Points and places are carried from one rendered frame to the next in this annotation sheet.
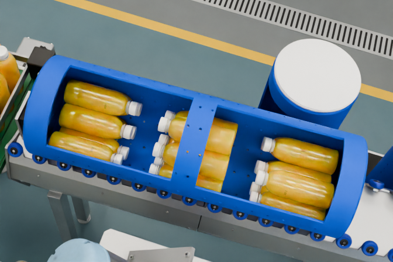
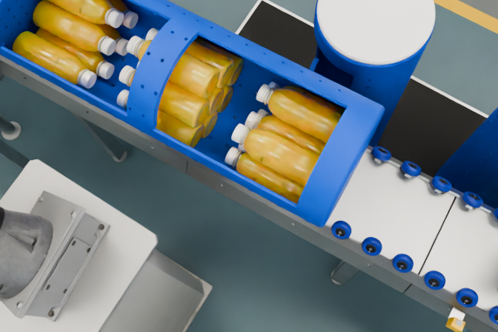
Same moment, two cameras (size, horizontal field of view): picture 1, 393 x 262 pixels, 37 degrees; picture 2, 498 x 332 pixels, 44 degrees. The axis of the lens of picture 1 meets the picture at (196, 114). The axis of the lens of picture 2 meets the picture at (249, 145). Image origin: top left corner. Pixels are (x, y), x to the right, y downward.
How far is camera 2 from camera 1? 0.57 m
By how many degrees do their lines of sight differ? 18
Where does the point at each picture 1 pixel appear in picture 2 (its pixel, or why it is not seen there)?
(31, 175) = (18, 75)
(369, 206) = (395, 194)
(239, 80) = not seen: outside the picture
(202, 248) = not seen: hidden behind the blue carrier
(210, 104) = (188, 30)
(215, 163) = (184, 105)
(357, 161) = (350, 140)
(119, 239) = (42, 173)
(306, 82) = (355, 18)
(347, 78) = (413, 23)
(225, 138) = (198, 77)
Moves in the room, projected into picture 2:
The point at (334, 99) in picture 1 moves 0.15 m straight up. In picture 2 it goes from (385, 49) to (397, 16)
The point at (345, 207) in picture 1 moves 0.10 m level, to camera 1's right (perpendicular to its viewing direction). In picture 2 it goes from (320, 196) to (370, 216)
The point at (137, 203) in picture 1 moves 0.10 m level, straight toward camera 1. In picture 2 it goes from (122, 130) to (111, 167)
